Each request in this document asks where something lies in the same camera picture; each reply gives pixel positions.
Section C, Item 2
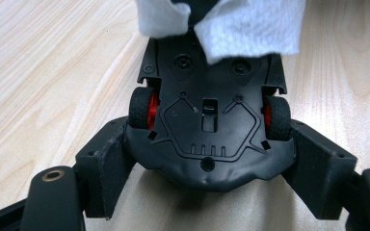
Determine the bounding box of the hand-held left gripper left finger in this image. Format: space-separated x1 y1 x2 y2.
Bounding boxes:
74 115 138 221

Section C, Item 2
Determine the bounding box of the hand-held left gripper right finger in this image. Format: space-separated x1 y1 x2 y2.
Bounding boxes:
280 118 358 221

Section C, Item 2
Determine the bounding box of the white cloth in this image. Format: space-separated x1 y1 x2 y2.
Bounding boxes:
134 0 307 65

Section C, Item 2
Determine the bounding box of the black toy car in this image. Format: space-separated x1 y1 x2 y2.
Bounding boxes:
123 29 299 194

